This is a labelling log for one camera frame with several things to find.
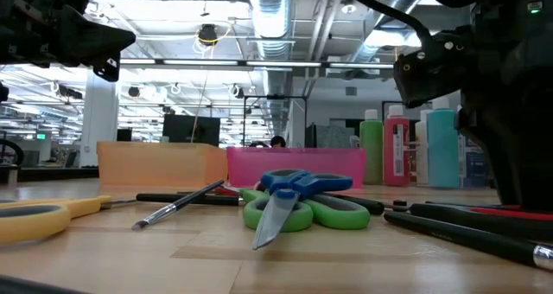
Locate silver ventilation duct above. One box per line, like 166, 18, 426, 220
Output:
246, 0, 296, 61

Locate blue-violet paint bottle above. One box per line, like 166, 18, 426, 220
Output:
459, 133, 487, 188

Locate white paint bottle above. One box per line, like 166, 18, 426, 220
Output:
415, 109, 429, 186

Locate blue-handled scissors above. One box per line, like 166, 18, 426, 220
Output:
251, 169, 354, 251

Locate green-handled scissors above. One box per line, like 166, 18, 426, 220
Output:
239, 189, 372, 233

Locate pink plastic tray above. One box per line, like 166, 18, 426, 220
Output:
226, 146, 368, 189

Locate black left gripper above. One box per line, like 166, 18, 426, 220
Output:
0, 0, 137, 83

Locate yellow-handled scissors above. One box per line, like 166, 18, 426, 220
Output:
0, 194, 140, 246

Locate clear plastic bottle organizer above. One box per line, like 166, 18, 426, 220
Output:
348, 125, 493, 190

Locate large black monitor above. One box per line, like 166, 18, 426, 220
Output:
162, 113, 221, 147

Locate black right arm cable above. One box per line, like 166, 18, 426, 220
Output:
339, 0, 434, 48

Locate long overhead light strip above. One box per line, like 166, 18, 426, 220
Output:
0, 56, 397, 74

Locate maroon and black scissors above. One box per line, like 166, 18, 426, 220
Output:
384, 200, 553, 243

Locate thin black background frame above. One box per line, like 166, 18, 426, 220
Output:
242, 94, 308, 149

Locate green paint bottle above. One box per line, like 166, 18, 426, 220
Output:
359, 108, 385, 186

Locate orange plastic tray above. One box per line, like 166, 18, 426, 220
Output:
95, 140, 230, 189

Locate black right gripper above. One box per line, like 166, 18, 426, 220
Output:
393, 25, 553, 208

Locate teal paint bottle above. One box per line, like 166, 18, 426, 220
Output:
426, 103, 461, 189

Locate red paint bottle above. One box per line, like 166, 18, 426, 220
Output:
383, 105, 411, 187

